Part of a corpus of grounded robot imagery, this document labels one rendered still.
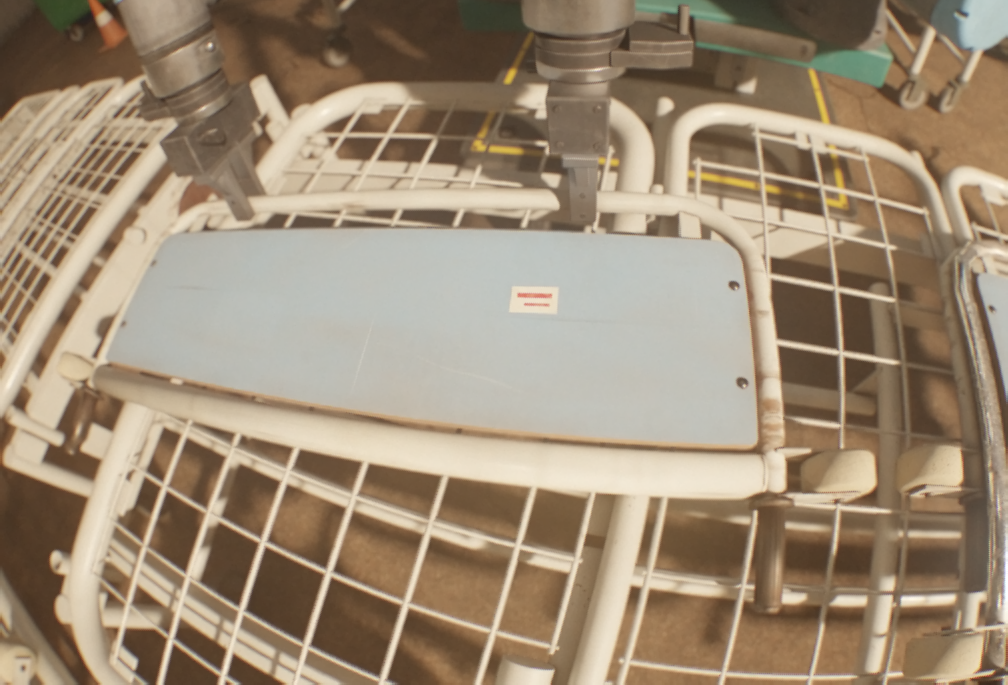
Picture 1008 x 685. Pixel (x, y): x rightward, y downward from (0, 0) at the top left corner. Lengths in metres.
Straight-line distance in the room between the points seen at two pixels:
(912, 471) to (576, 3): 0.44
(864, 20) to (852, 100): 1.07
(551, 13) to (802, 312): 0.89
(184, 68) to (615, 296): 0.48
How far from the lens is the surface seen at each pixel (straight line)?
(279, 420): 0.44
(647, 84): 1.01
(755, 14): 0.77
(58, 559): 0.77
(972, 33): 0.62
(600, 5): 0.38
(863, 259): 0.68
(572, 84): 0.40
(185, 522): 1.23
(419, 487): 0.95
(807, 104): 1.08
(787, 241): 0.64
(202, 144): 0.57
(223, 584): 1.01
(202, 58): 0.57
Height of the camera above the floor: 0.89
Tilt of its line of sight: 59 degrees down
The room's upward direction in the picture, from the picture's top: 16 degrees counter-clockwise
